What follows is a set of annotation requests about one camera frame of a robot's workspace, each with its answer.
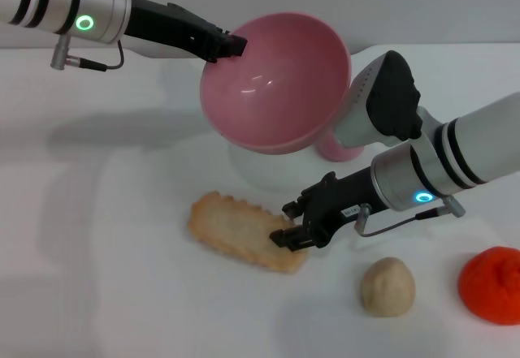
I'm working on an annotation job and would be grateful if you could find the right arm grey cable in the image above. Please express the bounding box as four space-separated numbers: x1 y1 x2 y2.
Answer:
353 195 466 238

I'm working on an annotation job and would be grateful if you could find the ridged orange bread loaf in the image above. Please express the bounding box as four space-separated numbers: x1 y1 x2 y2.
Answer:
187 190 309 274

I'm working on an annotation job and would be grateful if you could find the left arm grey cable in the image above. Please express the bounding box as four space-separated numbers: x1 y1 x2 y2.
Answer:
50 35 124 71

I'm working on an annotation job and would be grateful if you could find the orange-red swirl bun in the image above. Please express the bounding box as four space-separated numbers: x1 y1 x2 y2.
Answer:
457 246 520 326

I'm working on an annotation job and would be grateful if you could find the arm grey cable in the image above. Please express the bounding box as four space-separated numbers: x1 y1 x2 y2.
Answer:
353 195 466 238
50 35 124 71

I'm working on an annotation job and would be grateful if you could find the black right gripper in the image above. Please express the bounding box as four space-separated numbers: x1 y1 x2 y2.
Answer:
269 166 392 252

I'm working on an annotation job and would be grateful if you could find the pink plastic bowl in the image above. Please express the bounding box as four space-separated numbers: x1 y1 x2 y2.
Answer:
199 12 353 156

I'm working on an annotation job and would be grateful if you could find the beige round bun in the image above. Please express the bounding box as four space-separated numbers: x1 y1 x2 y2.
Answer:
360 257 417 317

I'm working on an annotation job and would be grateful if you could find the pink round bun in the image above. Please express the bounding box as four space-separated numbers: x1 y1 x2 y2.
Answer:
316 127 365 162

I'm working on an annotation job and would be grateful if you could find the right wrist camera housing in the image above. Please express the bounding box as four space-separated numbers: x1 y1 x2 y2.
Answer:
332 50 424 148

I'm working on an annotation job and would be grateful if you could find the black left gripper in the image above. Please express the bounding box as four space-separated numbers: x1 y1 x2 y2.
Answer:
123 0 249 64

